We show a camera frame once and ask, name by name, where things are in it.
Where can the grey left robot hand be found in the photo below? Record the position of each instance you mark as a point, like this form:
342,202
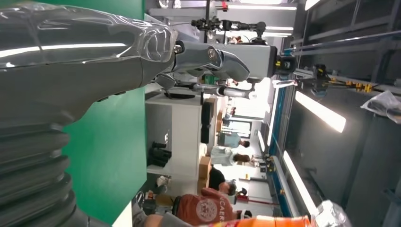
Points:
78,69

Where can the orange bottle with clear cap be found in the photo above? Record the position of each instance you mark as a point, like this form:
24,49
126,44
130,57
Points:
266,221

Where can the black device in cabinet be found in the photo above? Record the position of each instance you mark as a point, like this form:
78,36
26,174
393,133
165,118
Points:
159,155

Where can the white cabinet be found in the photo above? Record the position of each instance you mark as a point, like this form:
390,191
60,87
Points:
184,134

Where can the brown cardboard box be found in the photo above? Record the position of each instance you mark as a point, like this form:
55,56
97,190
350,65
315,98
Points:
204,167

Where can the grey white machine column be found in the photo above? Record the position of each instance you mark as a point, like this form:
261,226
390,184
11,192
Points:
260,61

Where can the clear plastic bag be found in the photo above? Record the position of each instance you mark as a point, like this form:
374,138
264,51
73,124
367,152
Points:
383,105

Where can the black articulated camera rig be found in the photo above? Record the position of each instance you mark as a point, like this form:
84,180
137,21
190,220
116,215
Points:
238,25

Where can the black camera with yellow marks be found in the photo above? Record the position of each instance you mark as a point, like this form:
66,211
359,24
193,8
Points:
285,65

